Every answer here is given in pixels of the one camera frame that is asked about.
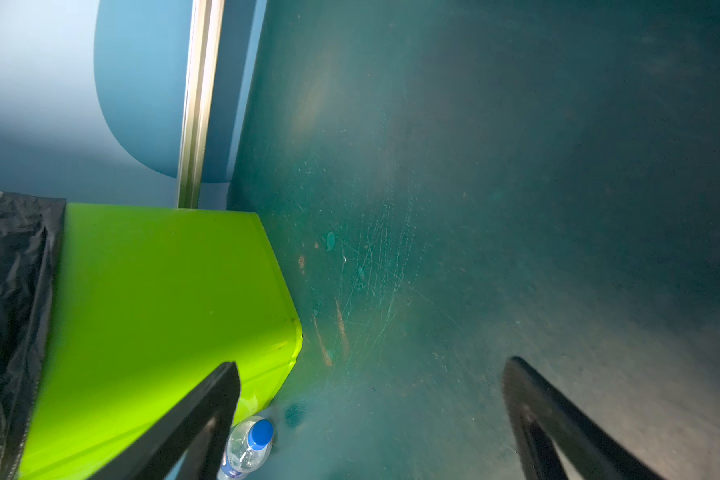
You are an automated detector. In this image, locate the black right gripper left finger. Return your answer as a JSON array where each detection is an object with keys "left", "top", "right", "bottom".
[{"left": 91, "top": 362, "right": 240, "bottom": 479}]

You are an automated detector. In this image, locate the aluminium frame rail back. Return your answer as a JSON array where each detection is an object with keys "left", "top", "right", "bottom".
[{"left": 177, "top": 0, "right": 225, "bottom": 209}]

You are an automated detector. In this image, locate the clear bottle blue cap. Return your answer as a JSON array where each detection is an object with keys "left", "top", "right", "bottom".
[{"left": 217, "top": 416, "right": 274, "bottom": 480}]

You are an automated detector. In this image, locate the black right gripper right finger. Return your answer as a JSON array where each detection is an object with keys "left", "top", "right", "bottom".
[{"left": 502, "top": 357, "right": 662, "bottom": 480}]

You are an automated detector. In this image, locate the green bin black liner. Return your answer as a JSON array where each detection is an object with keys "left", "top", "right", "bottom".
[{"left": 0, "top": 191, "right": 303, "bottom": 479}]

